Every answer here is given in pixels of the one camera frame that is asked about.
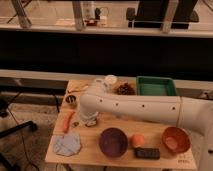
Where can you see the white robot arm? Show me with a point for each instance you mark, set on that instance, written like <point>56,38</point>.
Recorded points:
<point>188,113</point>

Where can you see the white paper cup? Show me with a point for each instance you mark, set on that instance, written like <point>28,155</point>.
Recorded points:
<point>110,80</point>

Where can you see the small metal cup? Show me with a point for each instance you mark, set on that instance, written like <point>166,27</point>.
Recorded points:
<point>71,100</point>

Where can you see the brown pine cone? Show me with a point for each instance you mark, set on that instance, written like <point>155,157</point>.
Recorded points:
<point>125,89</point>

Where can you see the cream wooden spoon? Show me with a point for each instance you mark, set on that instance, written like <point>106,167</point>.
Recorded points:
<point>77,89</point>

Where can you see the green plastic tray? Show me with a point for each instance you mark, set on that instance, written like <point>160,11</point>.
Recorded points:
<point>155,86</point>

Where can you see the small black box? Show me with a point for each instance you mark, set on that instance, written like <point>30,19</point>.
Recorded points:
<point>91,123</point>

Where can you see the orange carrot toy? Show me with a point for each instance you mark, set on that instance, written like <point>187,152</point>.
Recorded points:
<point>66,122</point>

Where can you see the purple bowl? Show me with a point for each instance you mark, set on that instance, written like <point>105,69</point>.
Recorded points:
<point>113,142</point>

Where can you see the orange ball toy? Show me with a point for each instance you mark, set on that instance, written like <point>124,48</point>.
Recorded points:
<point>137,140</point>

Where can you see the blue grey cloth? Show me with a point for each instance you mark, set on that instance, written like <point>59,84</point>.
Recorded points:
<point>67,145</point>

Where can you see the black remote control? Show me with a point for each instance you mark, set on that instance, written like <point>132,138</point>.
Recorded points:
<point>147,153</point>

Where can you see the black monitor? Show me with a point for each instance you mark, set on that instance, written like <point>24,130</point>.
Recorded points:
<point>152,13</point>

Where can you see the orange bowl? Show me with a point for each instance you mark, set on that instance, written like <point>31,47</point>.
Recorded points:
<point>176,140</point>

